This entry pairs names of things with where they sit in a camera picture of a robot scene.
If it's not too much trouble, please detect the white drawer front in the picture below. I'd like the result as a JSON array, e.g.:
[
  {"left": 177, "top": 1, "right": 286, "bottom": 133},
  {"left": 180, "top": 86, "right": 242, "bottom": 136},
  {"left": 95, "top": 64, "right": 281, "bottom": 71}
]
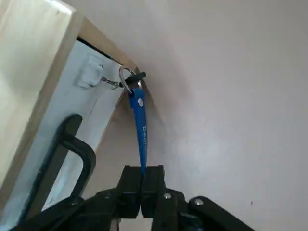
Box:
[
  {"left": 0, "top": 38, "right": 123, "bottom": 231},
  {"left": 40, "top": 89, "right": 123, "bottom": 212}
]

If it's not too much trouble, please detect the white adhesive hook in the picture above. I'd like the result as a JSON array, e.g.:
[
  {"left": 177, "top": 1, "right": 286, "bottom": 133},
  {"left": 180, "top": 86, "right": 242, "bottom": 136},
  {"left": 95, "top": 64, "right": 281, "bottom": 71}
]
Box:
[{"left": 73, "top": 54, "right": 126, "bottom": 91}]

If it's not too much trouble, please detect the wooden drawer box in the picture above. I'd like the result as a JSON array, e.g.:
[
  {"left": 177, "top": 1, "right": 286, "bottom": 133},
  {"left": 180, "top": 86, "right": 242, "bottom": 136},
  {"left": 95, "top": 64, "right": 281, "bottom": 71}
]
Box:
[{"left": 0, "top": 0, "right": 154, "bottom": 231}]

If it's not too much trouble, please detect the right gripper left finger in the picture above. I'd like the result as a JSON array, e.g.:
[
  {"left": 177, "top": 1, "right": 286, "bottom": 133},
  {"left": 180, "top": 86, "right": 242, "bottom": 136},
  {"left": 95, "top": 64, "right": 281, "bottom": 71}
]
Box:
[{"left": 14, "top": 165, "right": 143, "bottom": 231}]

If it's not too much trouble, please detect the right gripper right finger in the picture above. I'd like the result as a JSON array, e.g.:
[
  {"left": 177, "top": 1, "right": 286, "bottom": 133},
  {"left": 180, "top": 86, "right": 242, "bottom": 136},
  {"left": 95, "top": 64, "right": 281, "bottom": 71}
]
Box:
[{"left": 141, "top": 165, "right": 256, "bottom": 231}]

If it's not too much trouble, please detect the black key with blue strap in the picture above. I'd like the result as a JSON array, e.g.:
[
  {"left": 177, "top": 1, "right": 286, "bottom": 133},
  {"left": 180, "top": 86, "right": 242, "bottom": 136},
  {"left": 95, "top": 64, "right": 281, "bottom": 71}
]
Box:
[{"left": 118, "top": 66, "right": 149, "bottom": 175}]

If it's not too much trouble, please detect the black drawer handle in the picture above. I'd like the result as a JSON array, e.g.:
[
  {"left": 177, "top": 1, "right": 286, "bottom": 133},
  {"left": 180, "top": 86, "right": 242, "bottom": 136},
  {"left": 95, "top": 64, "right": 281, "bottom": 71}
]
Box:
[{"left": 23, "top": 114, "right": 98, "bottom": 217}]

